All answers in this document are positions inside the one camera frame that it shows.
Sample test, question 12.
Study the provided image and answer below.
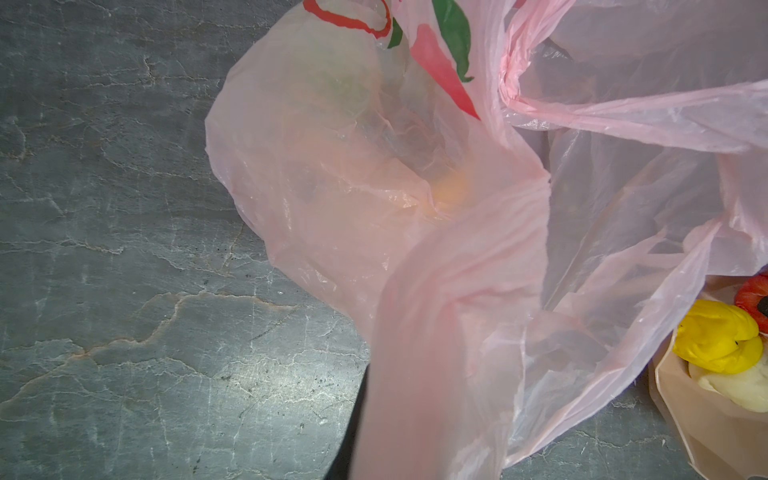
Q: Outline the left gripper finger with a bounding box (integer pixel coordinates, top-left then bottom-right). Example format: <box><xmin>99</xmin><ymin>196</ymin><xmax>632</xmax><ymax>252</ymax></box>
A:
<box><xmin>324</xmin><ymin>367</ymin><xmax>369</xmax><ymax>480</ymax></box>

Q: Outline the pink plastic bag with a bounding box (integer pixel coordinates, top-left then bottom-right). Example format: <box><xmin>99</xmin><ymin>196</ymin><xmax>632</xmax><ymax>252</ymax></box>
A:
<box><xmin>205</xmin><ymin>1</ymin><xmax>767</xmax><ymax>479</ymax></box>

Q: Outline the yellow bell pepper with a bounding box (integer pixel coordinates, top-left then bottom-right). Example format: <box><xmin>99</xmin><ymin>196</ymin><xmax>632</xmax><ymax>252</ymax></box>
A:
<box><xmin>673</xmin><ymin>300</ymin><xmax>764</xmax><ymax>375</ymax></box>

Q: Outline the pale round fruit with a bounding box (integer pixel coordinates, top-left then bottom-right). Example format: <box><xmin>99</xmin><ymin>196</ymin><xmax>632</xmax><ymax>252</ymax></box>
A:
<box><xmin>688</xmin><ymin>355</ymin><xmax>767</xmax><ymax>413</ymax></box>

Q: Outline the red fruit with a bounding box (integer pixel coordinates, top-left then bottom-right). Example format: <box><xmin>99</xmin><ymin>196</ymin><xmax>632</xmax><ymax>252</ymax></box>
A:
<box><xmin>734</xmin><ymin>273</ymin><xmax>768</xmax><ymax>335</ymax></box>

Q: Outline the pink shell-shaped plate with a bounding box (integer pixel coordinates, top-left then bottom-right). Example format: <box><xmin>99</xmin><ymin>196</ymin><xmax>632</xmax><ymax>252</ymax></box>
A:
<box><xmin>647</xmin><ymin>275</ymin><xmax>768</xmax><ymax>480</ymax></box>

